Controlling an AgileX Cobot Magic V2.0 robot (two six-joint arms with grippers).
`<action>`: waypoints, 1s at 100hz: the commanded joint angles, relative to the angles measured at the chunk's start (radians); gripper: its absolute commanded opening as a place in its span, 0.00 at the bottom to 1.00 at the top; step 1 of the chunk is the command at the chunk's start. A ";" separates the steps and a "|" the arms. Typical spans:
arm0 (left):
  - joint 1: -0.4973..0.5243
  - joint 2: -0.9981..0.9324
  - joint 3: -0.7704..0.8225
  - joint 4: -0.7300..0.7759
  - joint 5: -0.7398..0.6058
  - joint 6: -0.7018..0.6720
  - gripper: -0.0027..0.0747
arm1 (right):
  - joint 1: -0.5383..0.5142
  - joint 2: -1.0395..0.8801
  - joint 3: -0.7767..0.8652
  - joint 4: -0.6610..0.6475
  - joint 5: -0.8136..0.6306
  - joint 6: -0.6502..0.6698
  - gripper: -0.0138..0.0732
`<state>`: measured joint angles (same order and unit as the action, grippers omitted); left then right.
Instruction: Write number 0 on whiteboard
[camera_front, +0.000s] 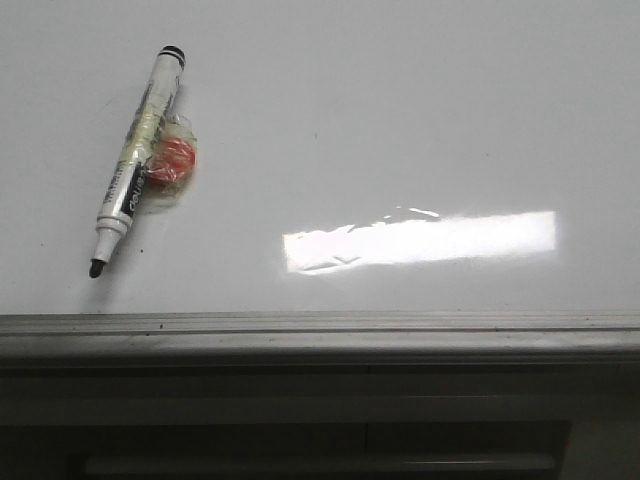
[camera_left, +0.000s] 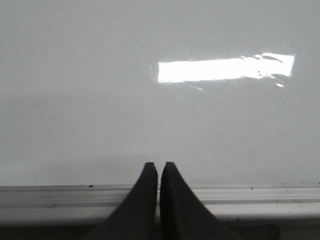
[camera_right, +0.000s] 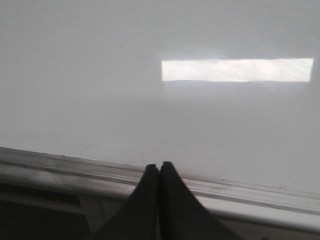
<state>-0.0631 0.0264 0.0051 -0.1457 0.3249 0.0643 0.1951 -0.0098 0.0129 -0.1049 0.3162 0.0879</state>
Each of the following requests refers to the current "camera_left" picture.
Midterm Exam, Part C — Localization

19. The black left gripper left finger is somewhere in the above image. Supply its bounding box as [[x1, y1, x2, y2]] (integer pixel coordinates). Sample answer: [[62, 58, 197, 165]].
[[82, 162, 158, 240]]

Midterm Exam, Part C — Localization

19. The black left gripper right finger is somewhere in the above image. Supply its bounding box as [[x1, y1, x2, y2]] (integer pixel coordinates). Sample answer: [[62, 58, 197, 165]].
[[159, 162, 242, 240]]

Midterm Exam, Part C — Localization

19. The white whiteboard with aluminium frame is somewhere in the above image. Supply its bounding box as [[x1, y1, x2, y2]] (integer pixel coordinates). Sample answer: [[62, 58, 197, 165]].
[[0, 0, 320, 226]]

